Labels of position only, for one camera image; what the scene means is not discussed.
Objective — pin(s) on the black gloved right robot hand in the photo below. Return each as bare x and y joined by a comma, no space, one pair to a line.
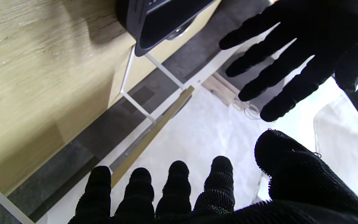
297,186

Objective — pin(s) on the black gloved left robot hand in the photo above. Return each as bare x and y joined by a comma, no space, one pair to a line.
315,37

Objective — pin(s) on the wooden shelf with white legs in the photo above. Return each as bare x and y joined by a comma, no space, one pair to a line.
154,127

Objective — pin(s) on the large black baking tray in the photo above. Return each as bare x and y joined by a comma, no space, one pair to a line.
163,21

